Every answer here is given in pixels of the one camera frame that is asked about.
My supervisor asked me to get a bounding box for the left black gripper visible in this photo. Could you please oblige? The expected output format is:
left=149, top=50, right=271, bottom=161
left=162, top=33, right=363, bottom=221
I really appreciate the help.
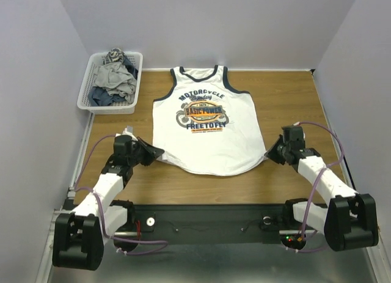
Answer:
left=128, top=137, right=164, bottom=167

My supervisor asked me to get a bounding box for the white printed tank top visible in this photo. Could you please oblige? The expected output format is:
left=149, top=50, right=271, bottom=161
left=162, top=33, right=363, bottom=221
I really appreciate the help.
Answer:
left=152, top=65, right=266, bottom=177

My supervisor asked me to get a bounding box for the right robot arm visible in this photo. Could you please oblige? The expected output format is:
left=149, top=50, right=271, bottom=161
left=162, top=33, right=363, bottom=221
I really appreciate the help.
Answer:
left=265, top=122, right=379, bottom=251

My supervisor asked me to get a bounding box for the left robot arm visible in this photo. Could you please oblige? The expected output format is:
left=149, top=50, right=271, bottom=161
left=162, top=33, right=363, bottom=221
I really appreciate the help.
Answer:
left=52, top=134, right=164, bottom=271

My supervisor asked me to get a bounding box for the navy blue tank top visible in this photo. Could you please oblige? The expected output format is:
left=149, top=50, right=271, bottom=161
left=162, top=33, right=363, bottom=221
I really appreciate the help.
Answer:
left=88, top=87, right=126, bottom=106

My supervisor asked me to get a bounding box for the grey tank top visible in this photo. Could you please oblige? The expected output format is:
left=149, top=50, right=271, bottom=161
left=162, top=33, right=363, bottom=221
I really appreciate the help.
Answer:
left=94, top=62, right=137, bottom=104

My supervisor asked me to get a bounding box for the patterned dark tank top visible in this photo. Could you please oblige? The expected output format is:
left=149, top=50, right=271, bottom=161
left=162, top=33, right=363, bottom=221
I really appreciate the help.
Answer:
left=103, top=48, right=125, bottom=65

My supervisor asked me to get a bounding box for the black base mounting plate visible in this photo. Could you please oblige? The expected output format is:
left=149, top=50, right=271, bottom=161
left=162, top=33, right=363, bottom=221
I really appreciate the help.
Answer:
left=115, top=204, right=301, bottom=245

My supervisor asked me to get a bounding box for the white plastic basket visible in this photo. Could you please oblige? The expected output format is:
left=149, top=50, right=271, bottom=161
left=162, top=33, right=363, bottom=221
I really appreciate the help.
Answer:
left=77, top=51, right=143, bottom=114

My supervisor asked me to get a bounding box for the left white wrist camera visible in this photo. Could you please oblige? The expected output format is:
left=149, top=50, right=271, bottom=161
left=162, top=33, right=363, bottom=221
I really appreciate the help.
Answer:
left=122, top=126, right=137, bottom=141

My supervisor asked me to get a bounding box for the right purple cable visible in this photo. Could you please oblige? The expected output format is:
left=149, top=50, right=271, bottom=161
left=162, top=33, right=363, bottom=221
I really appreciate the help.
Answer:
left=285, top=121, right=346, bottom=254

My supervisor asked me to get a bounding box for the purple cable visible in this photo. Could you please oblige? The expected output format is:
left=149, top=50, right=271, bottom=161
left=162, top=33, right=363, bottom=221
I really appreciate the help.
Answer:
left=285, top=121, right=346, bottom=254
left=75, top=133, right=169, bottom=255

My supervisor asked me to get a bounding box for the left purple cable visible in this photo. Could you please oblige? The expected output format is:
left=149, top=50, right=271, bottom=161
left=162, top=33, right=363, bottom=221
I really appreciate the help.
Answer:
left=75, top=133, right=169, bottom=255

